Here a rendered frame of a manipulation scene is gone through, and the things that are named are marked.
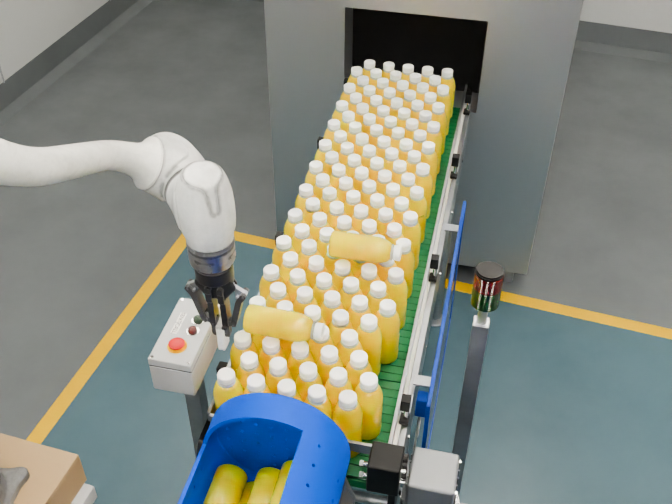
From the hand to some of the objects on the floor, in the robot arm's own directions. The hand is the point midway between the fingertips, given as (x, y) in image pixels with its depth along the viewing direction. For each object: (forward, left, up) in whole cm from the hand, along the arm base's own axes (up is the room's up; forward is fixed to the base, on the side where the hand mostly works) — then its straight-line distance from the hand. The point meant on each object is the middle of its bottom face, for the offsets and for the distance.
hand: (222, 333), depth 172 cm
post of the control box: (-18, +11, -120) cm, 121 cm away
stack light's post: (+48, +22, -123) cm, 134 cm away
